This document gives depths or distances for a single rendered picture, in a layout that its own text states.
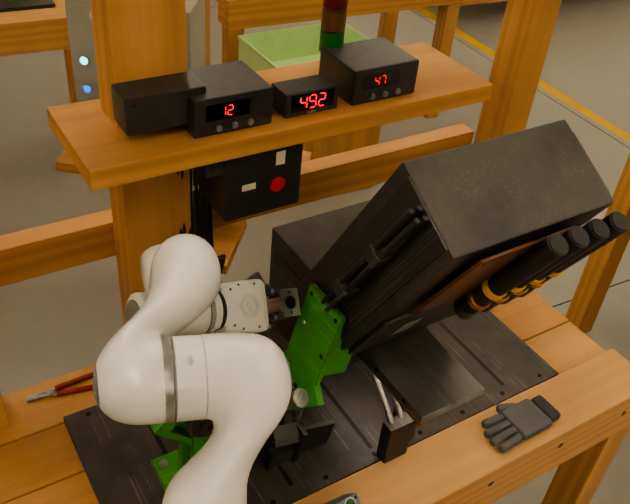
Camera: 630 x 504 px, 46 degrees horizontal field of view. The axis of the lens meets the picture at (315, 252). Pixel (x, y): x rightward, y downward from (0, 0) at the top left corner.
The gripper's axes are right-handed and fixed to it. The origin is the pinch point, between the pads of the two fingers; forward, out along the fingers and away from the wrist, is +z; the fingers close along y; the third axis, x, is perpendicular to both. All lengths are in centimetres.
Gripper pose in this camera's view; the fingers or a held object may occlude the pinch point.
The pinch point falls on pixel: (281, 304)
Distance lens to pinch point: 147.7
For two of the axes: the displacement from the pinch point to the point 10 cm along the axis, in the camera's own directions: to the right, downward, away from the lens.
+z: 7.7, -0.3, 6.3
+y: -1.3, -9.8, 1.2
